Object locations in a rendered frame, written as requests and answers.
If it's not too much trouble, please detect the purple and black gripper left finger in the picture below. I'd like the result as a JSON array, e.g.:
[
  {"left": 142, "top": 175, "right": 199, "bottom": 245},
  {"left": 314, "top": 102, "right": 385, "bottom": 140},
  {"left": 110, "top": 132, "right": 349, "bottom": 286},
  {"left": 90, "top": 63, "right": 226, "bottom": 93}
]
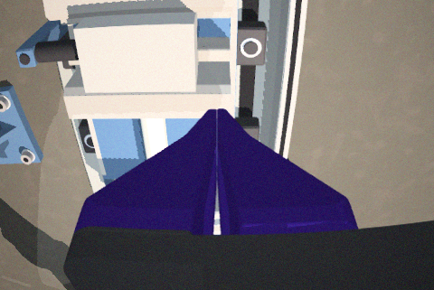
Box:
[{"left": 73, "top": 109, "right": 217, "bottom": 235}]

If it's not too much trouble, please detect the grey rectangular block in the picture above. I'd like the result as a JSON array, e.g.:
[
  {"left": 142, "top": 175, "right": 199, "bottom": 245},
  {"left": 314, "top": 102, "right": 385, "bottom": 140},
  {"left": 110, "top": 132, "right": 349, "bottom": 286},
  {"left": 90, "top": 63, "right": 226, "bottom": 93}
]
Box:
[{"left": 73, "top": 12, "right": 198, "bottom": 93}]

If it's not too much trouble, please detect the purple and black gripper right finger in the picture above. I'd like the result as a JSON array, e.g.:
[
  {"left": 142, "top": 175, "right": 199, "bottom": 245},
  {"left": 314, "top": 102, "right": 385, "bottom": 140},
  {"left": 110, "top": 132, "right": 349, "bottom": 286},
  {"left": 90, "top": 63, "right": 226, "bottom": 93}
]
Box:
[{"left": 217, "top": 108, "right": 358, "bottom": 235}]

